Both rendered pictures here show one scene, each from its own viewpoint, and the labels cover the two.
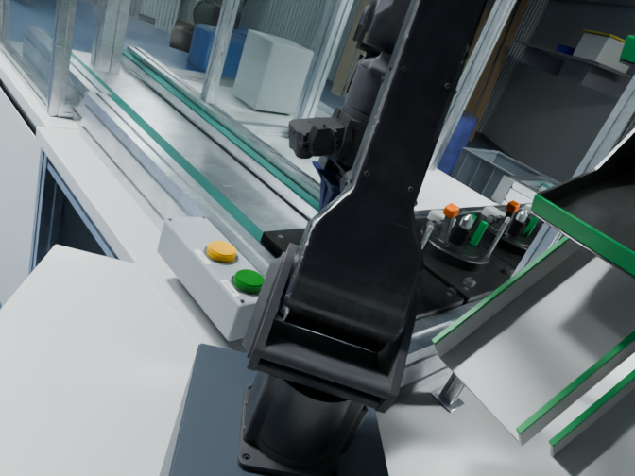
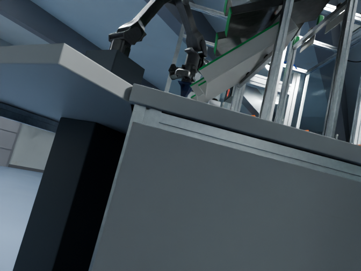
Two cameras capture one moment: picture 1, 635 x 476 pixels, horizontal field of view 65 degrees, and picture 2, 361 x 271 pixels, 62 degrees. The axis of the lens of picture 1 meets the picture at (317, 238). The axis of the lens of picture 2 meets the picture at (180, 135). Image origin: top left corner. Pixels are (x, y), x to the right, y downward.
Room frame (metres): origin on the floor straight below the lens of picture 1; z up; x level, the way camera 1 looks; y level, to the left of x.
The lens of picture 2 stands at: (-0.24, -0.90, 0.73)
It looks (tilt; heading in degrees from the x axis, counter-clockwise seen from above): 8 degrees up; 45
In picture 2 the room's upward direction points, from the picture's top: 14 degrees clockwise
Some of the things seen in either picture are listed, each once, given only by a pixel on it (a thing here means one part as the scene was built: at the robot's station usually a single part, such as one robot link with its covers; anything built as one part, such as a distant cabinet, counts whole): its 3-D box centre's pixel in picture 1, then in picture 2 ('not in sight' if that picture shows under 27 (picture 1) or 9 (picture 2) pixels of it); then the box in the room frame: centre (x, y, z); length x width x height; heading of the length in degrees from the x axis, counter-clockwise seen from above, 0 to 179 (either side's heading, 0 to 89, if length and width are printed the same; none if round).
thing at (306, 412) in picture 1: (306, 401); (119, 51); (0.24, -0.03, 1.09); 0.07 x 0.07 x 0.06; 13
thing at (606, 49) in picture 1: (605, 51); not in sight; (6.30, -2.23, 1.76); 0.52 x 0.43 x 0.29; 13
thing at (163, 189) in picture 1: (188, 212); not in sight; (0.76, 0.22, 0.91); 0.89 x 0.06 x 0.11; 50
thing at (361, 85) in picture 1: (378, 82); (193, 58); (0.60, 0.00, 1.24); 0.09 x 0.06 x 0.07; 5
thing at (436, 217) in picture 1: (461, 231); not in sight; (0.90, -0.25, 1.01); 0.24 x 0.24 x 0.13; 50
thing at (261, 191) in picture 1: (261, 204); not in sight; (0.91, 0.13, 0.91); 0.84 x 0.28 x 0.10; 50
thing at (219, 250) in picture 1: (220, 253); not in sight; (0.59, 0.12, 0.96); 0.04 x 0.04 x 0.02
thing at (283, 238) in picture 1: (364, 270); not in sight; (0.70, -0.09, 0.96); 0.24 x 0.24 x 0.02; 50
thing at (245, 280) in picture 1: (248, 283); not in sight; (0.54, 0.06, 0.96); 0.04 x 0.04 x 0.02
